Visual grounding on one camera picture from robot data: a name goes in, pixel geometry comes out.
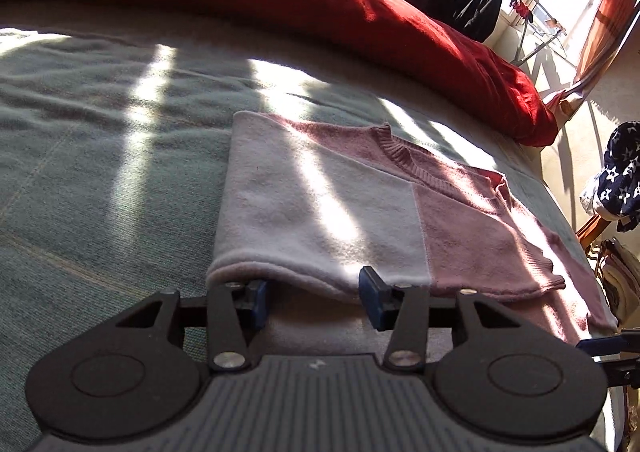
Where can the wooden chair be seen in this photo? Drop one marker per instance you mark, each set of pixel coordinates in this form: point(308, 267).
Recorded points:
point(591, 230)

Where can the pink and white sweater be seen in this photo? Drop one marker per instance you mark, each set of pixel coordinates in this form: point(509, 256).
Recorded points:
point(310, 204)

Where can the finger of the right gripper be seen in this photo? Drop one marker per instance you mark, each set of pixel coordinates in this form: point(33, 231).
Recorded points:
point(620, 371)
point(627, 342)

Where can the navy star-patterned garment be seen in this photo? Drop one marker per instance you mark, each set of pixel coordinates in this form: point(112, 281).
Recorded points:
point(614, 192)

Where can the metal drying rack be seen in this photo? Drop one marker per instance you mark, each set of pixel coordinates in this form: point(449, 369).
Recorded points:
point(530, 7)

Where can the green plaid bed blanket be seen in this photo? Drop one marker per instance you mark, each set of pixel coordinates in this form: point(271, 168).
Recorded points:
point(115, 140)

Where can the right orange curtain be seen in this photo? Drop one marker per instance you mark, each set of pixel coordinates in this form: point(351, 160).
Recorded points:
point(611, 23)

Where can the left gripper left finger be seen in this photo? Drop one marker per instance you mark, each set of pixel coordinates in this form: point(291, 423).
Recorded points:
point(236, 313)

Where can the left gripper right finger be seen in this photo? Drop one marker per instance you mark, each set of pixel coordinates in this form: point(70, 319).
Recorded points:
point(403, 311)

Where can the folded clothes stack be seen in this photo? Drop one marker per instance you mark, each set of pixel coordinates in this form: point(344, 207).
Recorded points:
point(618, 270)

